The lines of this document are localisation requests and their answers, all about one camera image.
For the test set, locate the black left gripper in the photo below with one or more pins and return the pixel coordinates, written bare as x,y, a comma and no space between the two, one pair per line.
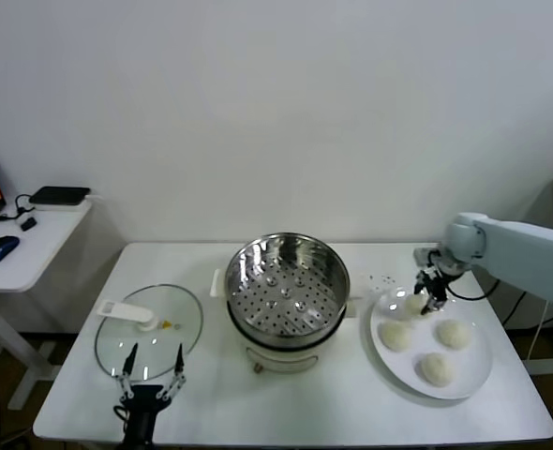
140,397

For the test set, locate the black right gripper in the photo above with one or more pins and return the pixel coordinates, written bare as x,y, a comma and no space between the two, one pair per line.
438,277

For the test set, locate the white steamed baozi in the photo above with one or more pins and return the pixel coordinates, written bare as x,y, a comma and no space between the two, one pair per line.
437,369
453,334
414,304
396,336

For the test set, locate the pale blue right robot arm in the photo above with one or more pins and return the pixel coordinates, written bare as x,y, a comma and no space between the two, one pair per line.
515,244

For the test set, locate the stainless steel steamer basket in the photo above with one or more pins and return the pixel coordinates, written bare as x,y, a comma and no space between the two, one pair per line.
286,300

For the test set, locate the white round plate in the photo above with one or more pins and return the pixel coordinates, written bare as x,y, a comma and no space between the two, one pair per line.
464,375

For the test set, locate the white electric cooker pot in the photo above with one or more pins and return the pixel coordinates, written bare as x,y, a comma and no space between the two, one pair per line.
281,361

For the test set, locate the white side table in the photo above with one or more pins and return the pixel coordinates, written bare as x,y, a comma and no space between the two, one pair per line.
33,258

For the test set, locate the small black adapter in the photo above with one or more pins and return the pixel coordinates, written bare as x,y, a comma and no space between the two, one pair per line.
29,224

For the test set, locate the flat black box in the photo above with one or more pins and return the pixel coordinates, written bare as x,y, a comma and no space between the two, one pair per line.
60,195

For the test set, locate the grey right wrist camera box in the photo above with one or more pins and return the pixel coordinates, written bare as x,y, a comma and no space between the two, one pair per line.
426,257

